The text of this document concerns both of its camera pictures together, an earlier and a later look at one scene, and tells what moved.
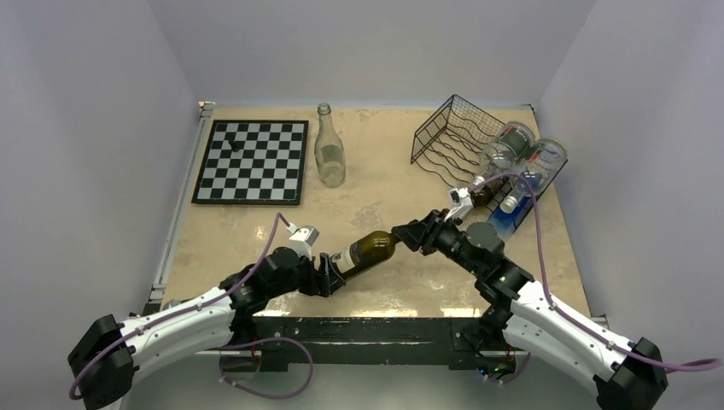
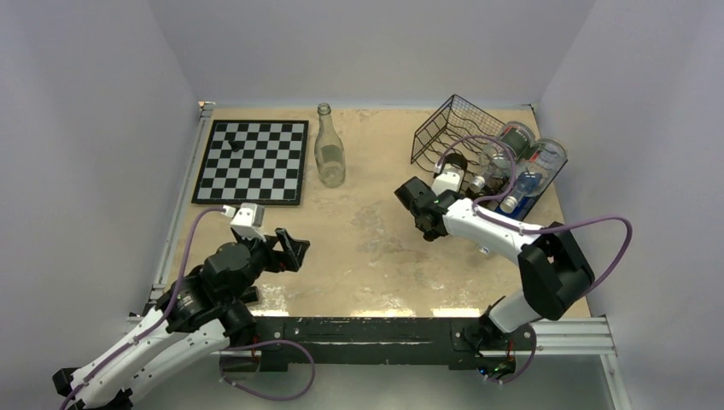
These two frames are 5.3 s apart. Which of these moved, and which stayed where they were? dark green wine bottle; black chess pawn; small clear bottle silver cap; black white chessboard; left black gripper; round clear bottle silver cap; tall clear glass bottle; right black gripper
Moved: right black gripper; dark green wine bottle; left black gripper
Stayed: black chess pawn; black white chessboard; small clear bottle silver cap; round clear bottle silver cap; tall clear glass bottle
